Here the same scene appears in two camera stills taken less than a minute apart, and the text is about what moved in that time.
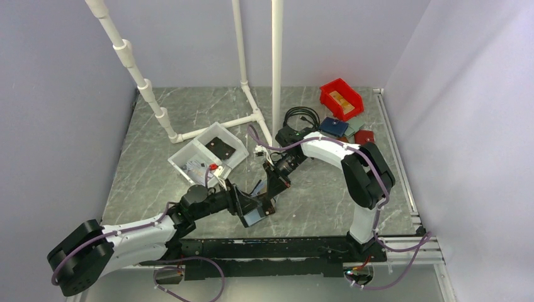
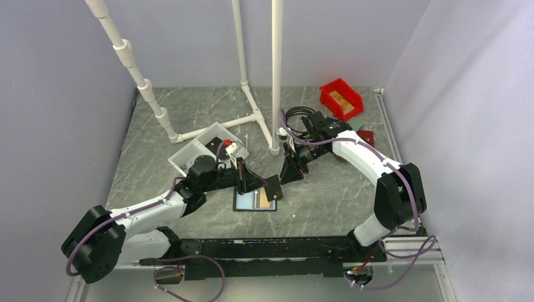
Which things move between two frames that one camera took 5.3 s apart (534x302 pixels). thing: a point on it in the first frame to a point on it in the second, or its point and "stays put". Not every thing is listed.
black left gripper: x=231 y=201 to x=246 y=181
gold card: x=345 y=106 stays put
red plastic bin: x=352 y=95 stays put
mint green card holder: x=354 y=125 stays put
